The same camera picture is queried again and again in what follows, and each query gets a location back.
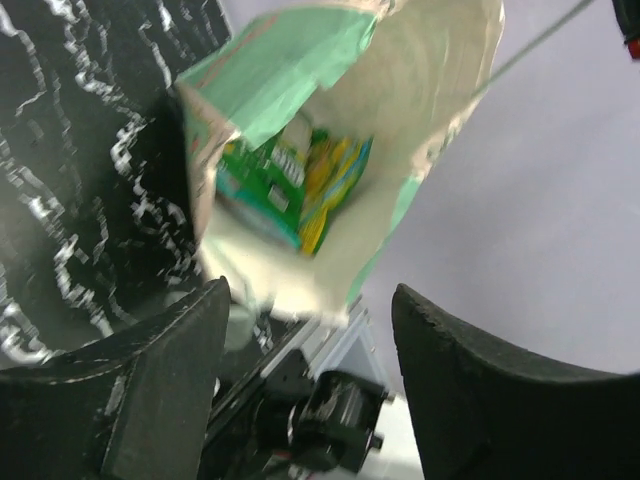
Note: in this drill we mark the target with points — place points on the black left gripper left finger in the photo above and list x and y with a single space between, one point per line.
132 406

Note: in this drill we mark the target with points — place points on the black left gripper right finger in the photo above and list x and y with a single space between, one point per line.
484 408

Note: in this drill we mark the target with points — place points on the green yellow candy packet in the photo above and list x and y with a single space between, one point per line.
288 196

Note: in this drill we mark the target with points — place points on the green illustrated paper gift bag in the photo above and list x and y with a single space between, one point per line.
309 133

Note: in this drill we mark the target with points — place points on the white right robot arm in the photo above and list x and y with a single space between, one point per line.
289 425

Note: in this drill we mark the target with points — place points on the aluminium frame rail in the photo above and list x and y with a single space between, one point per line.
353 349

